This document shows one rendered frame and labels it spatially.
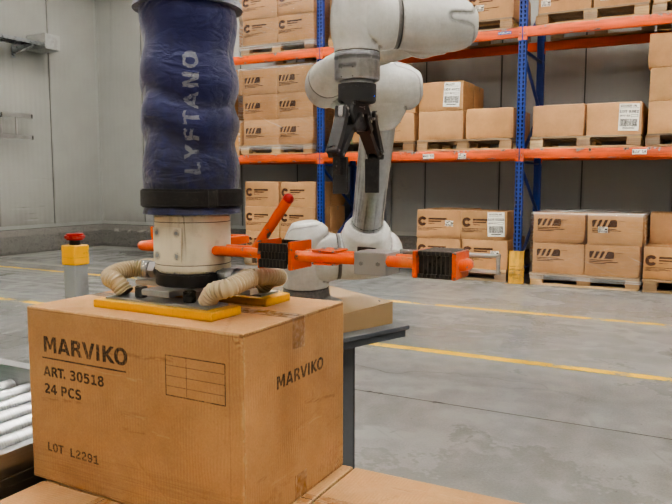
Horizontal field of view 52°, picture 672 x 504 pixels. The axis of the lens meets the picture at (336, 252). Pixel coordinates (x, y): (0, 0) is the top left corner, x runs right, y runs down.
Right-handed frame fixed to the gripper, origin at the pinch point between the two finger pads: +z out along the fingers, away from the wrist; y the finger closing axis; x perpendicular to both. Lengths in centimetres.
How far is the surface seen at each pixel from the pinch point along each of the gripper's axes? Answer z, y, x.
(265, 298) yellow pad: 24.9, -3.6, -25.0
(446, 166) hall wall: -22, -838, -291
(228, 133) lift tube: -11.6, 1.2, -30.9
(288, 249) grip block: 12.5, 5.4, -12.8
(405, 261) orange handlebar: 13.7, 4.3, 12.5
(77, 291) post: 37, -44, -134
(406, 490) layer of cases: 67, -13, 6
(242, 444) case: 48, 21, -13
